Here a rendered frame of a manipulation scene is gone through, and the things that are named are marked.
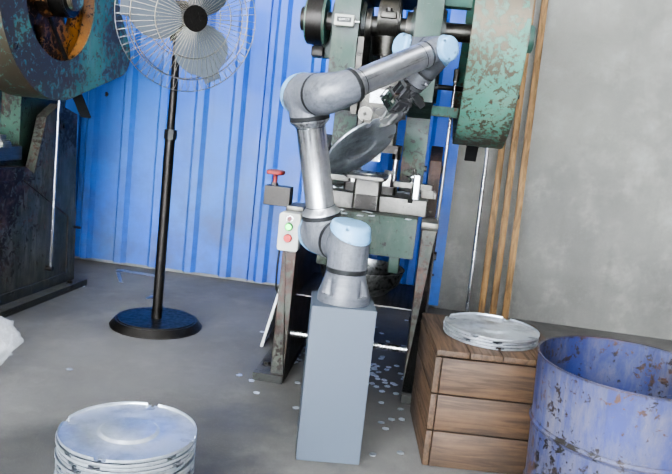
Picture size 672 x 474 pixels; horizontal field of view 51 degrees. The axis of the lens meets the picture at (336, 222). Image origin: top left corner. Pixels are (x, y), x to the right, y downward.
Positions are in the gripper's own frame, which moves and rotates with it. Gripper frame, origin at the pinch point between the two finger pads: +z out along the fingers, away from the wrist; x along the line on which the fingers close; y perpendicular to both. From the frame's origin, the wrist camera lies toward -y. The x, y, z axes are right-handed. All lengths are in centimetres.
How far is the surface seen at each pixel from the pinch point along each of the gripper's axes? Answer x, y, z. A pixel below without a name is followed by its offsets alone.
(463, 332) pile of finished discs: 76, 9, 6
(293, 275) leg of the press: 26, 16, 54
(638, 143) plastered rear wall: 3, -190, -10
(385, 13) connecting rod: -38.8, -12.2, -17.0
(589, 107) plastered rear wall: -24, -173, -6
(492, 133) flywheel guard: 16.7, -30.6, -17.7
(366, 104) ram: -18.1, -11.4, 8.9
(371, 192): 11.7, -7.8, 23.5
